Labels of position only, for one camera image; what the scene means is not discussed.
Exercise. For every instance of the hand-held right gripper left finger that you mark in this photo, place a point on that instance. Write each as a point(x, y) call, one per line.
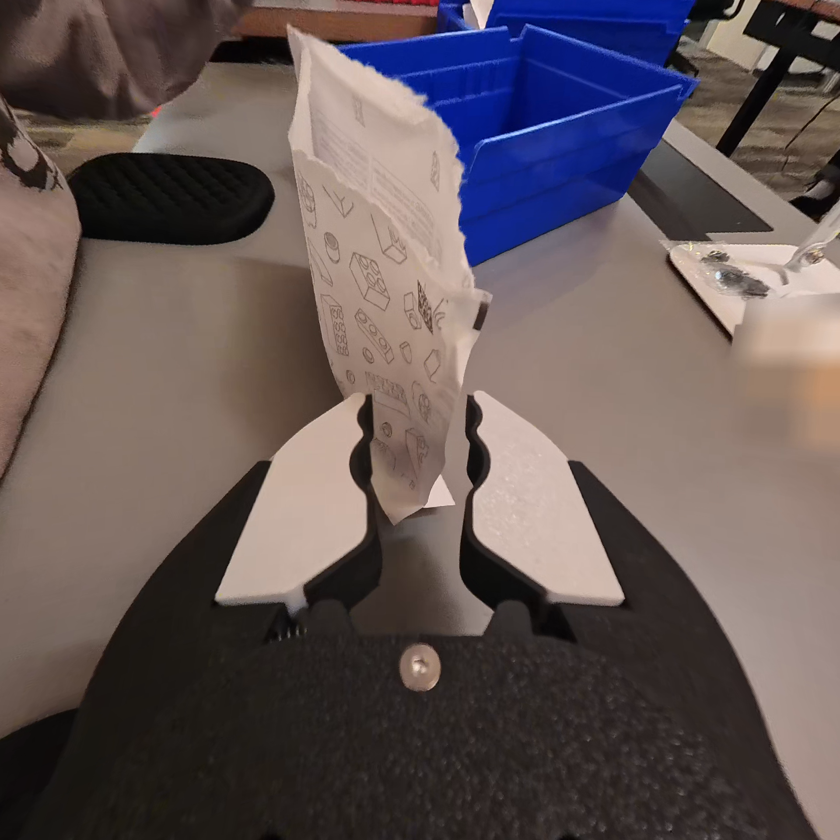
point(295, 525)

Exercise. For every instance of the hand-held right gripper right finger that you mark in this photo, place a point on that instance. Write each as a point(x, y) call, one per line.
point(544, 525)

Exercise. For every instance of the white brick-print paper bag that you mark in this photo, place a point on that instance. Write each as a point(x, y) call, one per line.
point(478, 13)
point(380, 229)

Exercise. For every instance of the white book stand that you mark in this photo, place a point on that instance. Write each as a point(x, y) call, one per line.
point(787, 289)

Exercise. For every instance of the short blue storage bin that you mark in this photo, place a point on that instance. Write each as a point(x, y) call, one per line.
point(558, 184)

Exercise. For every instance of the long blue storage bin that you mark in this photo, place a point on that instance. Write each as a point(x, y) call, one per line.
point(590, 26)

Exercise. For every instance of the person's left forearm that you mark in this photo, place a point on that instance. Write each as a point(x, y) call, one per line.
point(111, 52)

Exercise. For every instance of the black desk mat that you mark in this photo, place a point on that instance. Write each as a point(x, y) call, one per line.
point(695, 197)

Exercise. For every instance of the small clear plastic parts bag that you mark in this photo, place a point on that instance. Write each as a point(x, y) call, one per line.
point(728, 275)

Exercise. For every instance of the person's beige sweatshirt torso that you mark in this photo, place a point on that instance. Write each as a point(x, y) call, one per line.
point(33, 295)

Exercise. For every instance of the black wrist rest pad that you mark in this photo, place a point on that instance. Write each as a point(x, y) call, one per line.
point(170, 197)

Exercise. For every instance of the wooden top office table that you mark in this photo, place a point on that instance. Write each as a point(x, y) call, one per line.
point(787, 13)

